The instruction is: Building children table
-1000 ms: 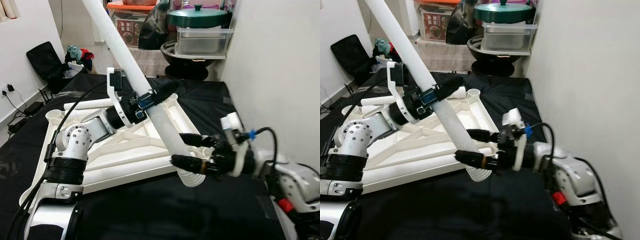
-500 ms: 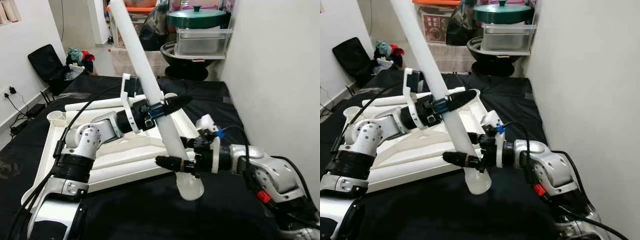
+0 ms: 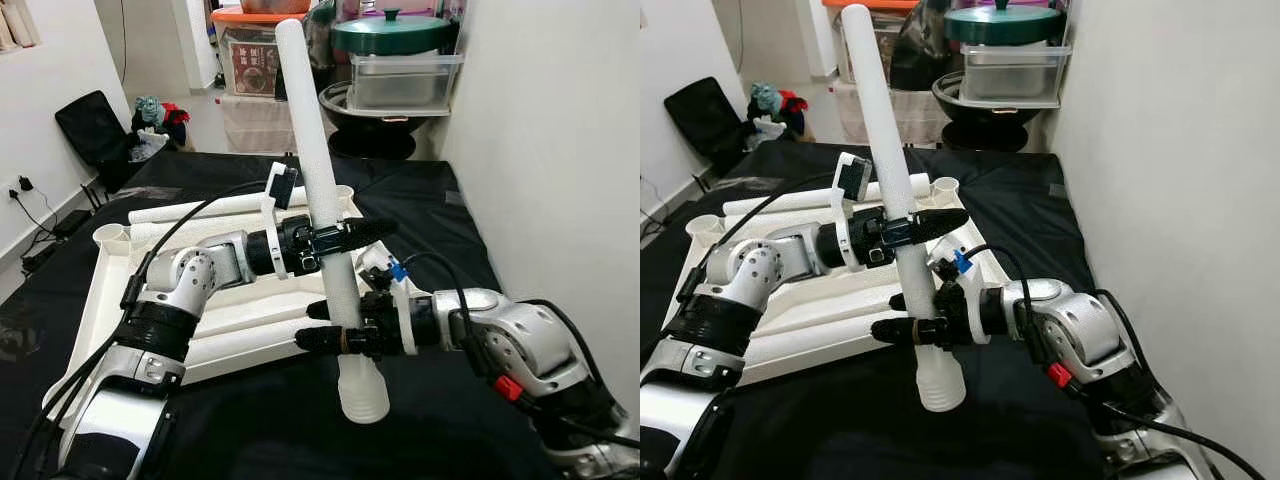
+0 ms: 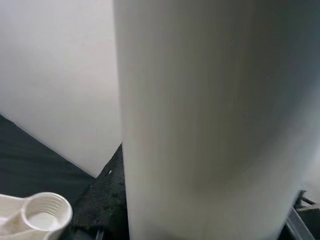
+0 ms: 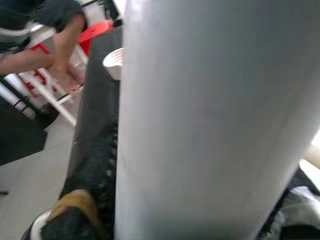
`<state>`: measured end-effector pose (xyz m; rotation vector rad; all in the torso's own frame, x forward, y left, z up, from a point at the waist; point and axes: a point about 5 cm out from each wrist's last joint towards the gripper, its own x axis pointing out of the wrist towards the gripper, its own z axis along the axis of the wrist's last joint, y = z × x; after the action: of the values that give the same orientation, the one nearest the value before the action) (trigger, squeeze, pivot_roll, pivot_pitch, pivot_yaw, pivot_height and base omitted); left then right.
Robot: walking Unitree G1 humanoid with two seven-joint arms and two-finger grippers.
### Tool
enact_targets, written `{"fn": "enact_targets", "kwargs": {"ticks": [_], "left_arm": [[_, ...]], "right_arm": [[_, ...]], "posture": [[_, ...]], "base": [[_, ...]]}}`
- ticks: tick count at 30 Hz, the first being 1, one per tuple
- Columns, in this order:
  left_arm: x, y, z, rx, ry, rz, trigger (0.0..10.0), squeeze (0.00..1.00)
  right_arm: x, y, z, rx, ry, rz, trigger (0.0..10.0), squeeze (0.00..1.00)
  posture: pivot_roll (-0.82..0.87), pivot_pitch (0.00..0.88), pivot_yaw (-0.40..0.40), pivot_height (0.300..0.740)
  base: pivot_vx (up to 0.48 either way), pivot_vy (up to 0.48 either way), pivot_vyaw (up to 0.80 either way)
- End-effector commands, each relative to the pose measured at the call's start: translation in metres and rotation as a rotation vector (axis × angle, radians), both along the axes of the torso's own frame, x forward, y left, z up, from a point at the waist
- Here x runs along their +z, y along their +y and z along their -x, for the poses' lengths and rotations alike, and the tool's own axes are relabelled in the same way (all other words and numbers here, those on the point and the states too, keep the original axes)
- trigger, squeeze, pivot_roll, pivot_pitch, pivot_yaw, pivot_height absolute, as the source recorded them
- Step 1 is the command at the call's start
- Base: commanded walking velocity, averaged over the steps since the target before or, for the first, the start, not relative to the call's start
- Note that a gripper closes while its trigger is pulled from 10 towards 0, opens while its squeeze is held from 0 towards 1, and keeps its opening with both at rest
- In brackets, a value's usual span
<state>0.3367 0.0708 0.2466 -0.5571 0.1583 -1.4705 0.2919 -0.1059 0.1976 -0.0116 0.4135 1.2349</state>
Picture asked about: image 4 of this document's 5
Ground white plastic table leg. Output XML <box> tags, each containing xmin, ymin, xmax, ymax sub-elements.
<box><xmin>112</xmin><ymin>0</ymin><xmax>320</xmax><ymax>240</ymax></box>

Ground black plastic sheet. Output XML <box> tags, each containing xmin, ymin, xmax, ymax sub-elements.
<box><xmin>0</xmin><ymin>113</ymin><xmax>123</xmax><ymax>208</ymax></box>

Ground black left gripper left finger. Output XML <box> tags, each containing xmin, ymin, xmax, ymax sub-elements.
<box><xmin>71</xmin><ymin>143</ymin><xmax>130</xmax><ymax>240</ymax></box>

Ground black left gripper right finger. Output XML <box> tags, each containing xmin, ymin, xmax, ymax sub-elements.
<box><xmin>287</xmin><ymin>189</ymin><xmax>320</xmax><ymax>240</ymax></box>

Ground white plastic table top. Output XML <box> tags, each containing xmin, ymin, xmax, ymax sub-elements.
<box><xmin>0</xmin><ymin>191</ymin><xmax>74</xmax><ymax>240</ymax></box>

